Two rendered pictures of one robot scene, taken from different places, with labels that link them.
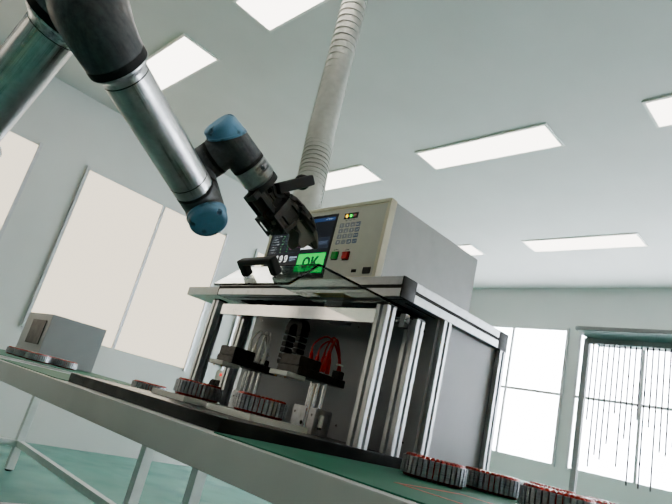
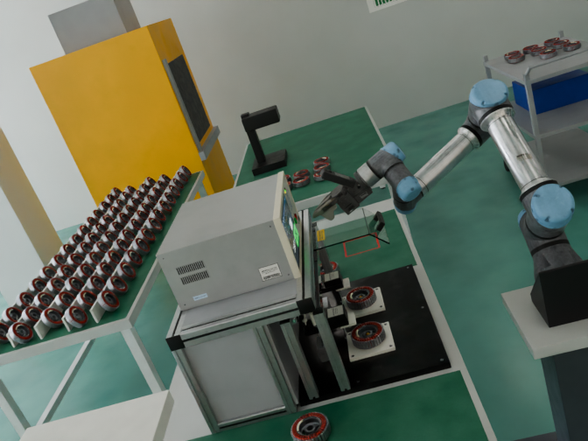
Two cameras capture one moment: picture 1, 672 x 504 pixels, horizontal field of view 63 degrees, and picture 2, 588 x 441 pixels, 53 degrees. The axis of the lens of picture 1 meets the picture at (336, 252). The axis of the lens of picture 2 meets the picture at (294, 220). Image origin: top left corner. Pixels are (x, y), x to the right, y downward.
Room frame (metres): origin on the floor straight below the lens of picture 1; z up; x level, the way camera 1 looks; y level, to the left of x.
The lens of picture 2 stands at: (2.50, 1.42, 1.91)
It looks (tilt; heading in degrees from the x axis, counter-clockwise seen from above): 21 degrees down; 229
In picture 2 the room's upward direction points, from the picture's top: 20 degrees counter-clockwise
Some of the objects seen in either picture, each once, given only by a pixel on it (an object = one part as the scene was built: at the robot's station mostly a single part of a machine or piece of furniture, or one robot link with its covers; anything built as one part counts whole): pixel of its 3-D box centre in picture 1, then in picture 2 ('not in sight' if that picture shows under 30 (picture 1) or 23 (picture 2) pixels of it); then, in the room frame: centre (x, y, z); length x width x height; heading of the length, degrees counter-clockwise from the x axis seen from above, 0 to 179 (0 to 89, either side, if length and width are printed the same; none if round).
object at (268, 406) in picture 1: (260, 405); (360, 297); (1.17, 0.07, 0.80); 0.11 x 0.11 x 0.04
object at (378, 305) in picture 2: (256, 418); (362, 303); (1.17, 0.07, 0.78); 0.15 x 0.15 x 0.01; 42
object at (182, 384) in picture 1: (198, 390); (367, 334); (1.35, 0.23, 0.80); 0.11 x 0.11 x 0.04
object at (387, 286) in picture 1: (353, 313); (248, 269); (1.47, -0.09, 1.09); 0.68 x 0.44 x 0.05; 42
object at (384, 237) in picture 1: (367, 270); (235, 236); (1.46, -0.10, 1.22); 0.44 x 0.39 x 0.20; 42
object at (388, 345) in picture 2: (195, 400); (369, 340); (1.35, 0.23, 0.78); 0.15 x 0.15 x 0.01; 42
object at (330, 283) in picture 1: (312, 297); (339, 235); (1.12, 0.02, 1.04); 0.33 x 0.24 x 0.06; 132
